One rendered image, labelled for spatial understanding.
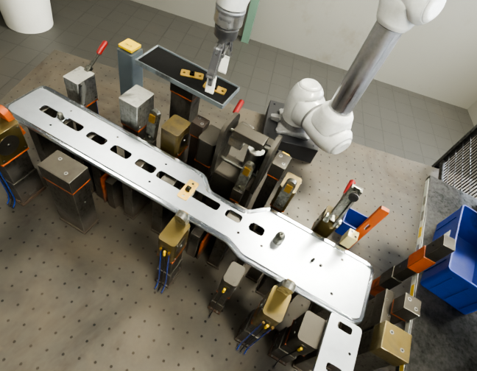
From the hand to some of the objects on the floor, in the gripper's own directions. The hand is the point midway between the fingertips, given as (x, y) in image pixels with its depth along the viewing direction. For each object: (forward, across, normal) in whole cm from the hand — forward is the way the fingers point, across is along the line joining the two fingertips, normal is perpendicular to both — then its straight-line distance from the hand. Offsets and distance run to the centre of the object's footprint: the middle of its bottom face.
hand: (216, 79), depth 116 cm
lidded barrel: (+120, -144, -216) cm, 286 cm away
